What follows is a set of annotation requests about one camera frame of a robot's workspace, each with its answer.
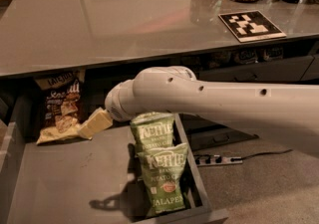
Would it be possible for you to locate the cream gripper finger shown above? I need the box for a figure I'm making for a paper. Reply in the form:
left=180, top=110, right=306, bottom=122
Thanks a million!
left=78, top=108, right=113, bottom=139

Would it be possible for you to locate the brown chip bag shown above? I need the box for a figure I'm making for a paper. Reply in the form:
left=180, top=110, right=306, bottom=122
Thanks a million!
left=35, top=70, right=85, bottom=144

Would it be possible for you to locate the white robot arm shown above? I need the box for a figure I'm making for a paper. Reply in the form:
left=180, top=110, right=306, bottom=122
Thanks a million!
left=105, top=66, right=319, bottom=157

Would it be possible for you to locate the open grey top drawer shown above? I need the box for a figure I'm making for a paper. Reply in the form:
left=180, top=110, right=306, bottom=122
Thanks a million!
left=0, top=78, right=228, bottom=224

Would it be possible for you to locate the front green jalapeno chip bag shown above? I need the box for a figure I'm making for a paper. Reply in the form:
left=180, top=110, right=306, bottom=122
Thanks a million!
left=138, top=143, right=188, bottom=215

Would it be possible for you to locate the lower right grey drawer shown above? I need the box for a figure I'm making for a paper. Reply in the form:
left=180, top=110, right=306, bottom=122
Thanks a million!
left=186, top=127, right=257, bottom=150

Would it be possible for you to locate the dark snack bag in drawer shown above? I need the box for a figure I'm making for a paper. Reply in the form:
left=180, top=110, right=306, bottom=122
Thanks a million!
left=233, top=49, right=258, bottom=65

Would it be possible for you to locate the upper right grey drawer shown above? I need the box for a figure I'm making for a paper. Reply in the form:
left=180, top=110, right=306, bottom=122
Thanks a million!
left=198, top=56, right=313, bottom=83

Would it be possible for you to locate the grey power strip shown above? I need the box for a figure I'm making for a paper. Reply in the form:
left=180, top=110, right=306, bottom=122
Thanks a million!
left=194, top=154, right=243, bottom=167

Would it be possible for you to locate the black white fiducial marker tile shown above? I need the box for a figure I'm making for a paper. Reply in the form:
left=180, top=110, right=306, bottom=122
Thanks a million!
left=218, top=10, right=286, bottom=43

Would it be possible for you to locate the black power cable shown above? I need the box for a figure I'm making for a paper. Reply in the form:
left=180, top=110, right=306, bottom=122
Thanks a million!
left=241, top=148, right=293, bottom=162

